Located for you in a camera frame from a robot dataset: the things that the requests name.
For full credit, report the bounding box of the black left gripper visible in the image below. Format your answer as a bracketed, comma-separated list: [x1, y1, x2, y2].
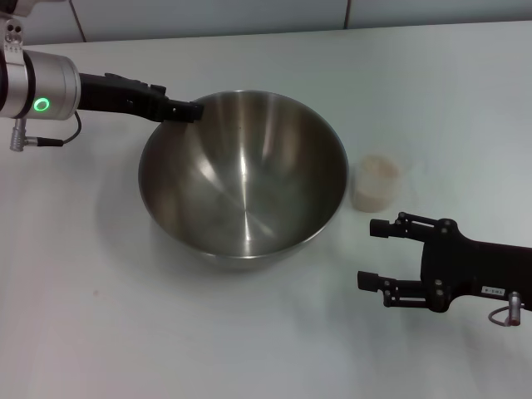
[77, 72, 204, 125]

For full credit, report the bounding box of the left gripper cable with plug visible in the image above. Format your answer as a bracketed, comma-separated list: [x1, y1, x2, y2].
[8, 111, 83, 153]

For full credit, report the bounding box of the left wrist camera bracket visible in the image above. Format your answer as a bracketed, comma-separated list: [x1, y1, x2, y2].
[0, 0, 26, 55]

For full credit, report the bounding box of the right gripper cable with plug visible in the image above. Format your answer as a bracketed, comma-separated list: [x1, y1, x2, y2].
[488, 291, 525, 328]

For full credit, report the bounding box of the gripper cable with plug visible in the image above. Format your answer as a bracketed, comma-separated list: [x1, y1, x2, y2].
[8, 111, 83, 153]
[488, 291, 525, 328]

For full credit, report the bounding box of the clear plastic measuring cup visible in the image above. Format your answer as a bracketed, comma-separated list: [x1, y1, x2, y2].
[351, 155, 402, 214]

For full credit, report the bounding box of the stainless steel mixing bowl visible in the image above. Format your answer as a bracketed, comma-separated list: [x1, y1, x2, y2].
[138, 89, 349, 273]

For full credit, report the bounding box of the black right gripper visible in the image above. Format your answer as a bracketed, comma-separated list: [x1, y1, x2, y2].
[357, 211, 532, 313]

